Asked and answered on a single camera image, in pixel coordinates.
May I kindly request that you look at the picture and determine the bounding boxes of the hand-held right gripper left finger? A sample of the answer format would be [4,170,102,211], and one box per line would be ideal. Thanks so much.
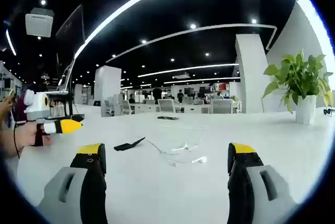
[36,142,108,224]

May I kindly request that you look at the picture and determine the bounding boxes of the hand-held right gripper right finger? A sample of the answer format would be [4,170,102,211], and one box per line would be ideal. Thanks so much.
[227,142,302,224]

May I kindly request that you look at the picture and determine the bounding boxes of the white wired earphones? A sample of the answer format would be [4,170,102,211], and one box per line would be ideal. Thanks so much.
[146,129,208,167]

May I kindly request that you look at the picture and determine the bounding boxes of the white desktop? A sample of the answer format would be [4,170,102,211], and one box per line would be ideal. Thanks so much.
[2,103,335,221]

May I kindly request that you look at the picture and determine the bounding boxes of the person's left hand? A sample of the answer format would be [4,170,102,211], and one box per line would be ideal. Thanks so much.
[11,121,52,152]

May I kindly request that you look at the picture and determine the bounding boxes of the black laptop stand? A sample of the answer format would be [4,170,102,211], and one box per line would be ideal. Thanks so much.
[46,92,86,122]

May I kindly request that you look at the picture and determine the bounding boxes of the white laptop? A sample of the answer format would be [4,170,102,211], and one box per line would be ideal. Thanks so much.
[57,60,76,94]

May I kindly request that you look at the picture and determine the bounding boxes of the dark monitor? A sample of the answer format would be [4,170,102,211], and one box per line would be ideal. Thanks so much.
[54,4,86,60]

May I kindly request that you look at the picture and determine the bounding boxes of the ceiling air conditioner unit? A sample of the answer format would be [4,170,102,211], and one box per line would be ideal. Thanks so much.
[25,8,55,37]

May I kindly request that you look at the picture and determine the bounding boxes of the green plant in white pot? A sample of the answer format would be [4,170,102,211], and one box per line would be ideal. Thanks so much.
[261,50,335,125]

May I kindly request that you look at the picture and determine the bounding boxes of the row of grey office chairs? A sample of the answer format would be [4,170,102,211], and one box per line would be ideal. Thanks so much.
[103,98,236,117]

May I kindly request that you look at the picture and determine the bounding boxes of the long ceiling light strip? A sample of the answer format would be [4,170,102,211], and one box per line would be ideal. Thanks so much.
[74,0,291,60]

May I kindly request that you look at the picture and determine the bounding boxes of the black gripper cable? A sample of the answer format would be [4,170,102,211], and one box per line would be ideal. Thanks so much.
[9,108,23,160]

